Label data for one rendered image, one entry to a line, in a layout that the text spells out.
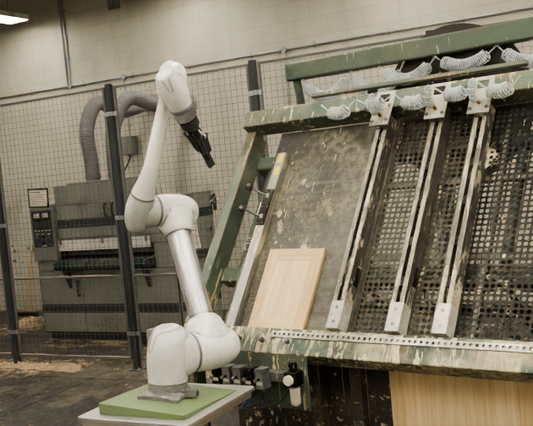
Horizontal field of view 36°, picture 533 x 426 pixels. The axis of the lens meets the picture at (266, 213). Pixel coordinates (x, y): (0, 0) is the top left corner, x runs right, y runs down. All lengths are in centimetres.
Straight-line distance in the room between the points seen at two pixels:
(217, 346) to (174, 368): 20
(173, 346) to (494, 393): 127
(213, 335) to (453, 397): 101
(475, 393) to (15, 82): 905
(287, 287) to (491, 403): 103
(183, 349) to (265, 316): 69
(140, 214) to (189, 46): 661
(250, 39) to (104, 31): 206
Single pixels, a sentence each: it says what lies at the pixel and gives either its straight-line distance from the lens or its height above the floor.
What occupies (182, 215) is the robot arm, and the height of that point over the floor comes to 145.
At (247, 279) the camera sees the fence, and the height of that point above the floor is 110.
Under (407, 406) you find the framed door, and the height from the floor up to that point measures 55.
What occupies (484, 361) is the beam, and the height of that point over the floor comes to 84.
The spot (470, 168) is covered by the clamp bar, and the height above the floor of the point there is 153.
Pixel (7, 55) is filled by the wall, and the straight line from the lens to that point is 1169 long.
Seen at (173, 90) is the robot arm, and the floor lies 194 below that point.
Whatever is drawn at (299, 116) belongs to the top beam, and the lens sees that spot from 421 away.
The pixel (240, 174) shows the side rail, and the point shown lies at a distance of 429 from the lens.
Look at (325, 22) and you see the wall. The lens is 909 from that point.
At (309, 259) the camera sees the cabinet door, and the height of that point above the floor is 118.
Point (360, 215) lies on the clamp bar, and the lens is 371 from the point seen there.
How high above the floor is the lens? 161
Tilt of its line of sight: 3 degrees down
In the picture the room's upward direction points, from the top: 5 degrees counter-clockwise
